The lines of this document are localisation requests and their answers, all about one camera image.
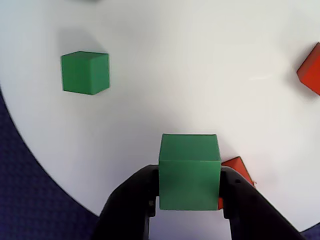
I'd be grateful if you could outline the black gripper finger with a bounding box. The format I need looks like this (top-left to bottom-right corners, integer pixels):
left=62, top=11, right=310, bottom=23
left=218, top=166, right=306, bottom=240
left=91, top=164, right=161, bottom=240

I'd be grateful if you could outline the red cube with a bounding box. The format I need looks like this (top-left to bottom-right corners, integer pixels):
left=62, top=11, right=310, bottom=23
left=217, top=156, right=257, bottom=210
left=296, top=41, right=320, bottom=96

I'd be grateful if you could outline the white round plate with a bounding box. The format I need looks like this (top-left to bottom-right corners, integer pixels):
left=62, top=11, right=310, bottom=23
left=0, top=0, right=320, bottom=233

